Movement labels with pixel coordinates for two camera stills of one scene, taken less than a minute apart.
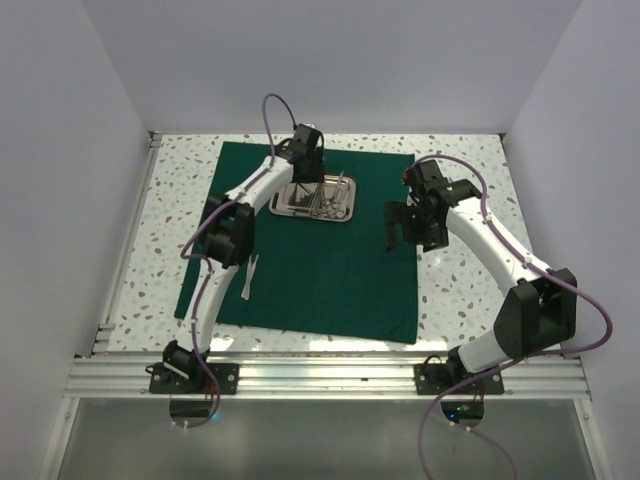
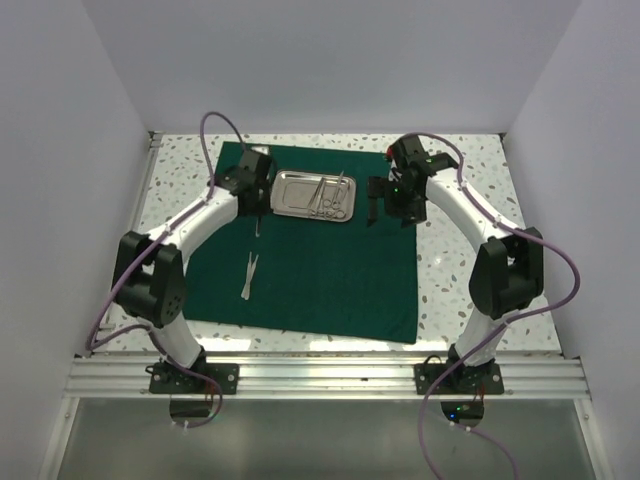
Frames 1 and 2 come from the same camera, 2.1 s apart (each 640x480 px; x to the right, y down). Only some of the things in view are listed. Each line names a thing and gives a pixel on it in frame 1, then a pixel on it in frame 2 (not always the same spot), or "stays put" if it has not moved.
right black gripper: x=394 y=214 → x=415 y=213
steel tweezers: x=246 y=289 stays put
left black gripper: x=316 y=173 → x=264 y=207
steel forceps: x=318 y=207 stays put
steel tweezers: x=246 y=289 stays put
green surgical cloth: x=320 y=276 stays put
